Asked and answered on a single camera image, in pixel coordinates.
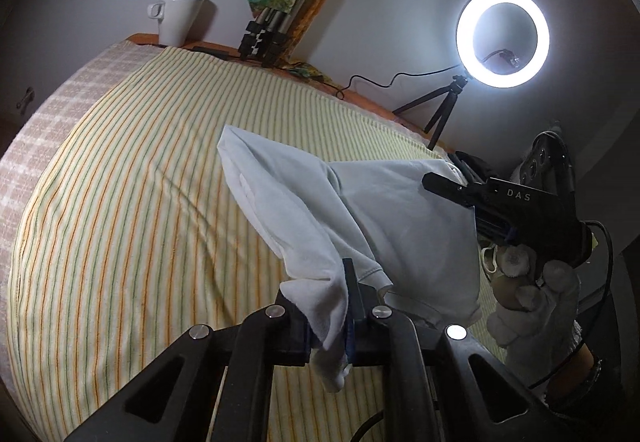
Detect white t-shirt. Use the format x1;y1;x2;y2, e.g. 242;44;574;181
217;126;480;393

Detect right hand white glove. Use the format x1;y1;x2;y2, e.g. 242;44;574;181
487;246;582;387

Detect black garment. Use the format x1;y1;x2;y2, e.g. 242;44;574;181
449;150;499;183

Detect small black tripod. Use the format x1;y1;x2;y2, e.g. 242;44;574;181
393;75;469;150

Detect folded silver black tripod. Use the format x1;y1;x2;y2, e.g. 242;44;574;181
237;0;352;68

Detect yellow striped bed cover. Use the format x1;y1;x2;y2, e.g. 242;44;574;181
5;45;507;442

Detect orange patterned bed sheet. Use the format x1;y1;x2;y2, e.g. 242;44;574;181
114;48;444;160

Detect white mug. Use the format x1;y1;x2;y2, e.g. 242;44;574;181
146;0;204;48

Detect black ring light cable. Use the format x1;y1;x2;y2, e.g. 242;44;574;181
319;64;464;101

